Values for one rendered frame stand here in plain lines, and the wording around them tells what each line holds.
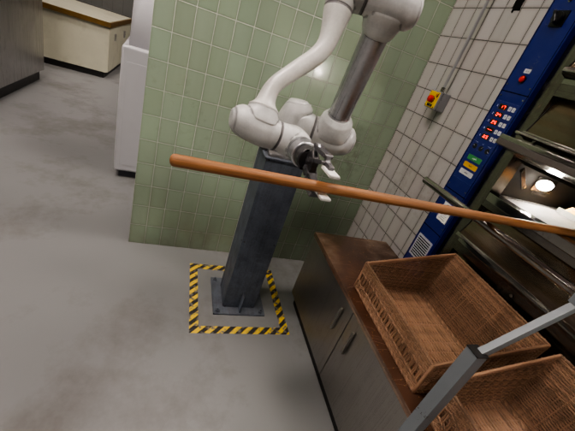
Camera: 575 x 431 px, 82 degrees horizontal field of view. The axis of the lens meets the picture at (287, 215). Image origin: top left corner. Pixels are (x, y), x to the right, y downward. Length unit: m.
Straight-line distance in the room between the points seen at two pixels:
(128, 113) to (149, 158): 0.97
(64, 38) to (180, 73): 4.96
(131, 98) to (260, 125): 2.10
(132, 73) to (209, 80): 1.10
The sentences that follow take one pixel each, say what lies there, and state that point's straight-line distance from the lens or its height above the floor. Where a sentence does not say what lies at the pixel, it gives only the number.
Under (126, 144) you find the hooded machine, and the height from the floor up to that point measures 0.33.
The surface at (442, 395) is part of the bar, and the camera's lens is 1.14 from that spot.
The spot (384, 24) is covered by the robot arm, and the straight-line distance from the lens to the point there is 1.34.
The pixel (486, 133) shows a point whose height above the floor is 1.40.
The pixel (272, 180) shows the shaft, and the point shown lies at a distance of 0.83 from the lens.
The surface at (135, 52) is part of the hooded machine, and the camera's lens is 3.01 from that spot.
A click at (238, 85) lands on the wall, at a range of 2.06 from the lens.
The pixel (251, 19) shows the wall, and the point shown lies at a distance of 2.03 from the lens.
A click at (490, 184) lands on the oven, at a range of 1.82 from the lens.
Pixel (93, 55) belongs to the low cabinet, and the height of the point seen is 0.33.
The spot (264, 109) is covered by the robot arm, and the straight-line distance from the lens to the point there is 1.09.
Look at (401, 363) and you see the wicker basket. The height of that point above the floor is 0.61.
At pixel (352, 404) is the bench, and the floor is 0.28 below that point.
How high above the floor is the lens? 1.49
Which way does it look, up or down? 27 degrees down
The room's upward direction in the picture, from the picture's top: 20 degrees clockwise
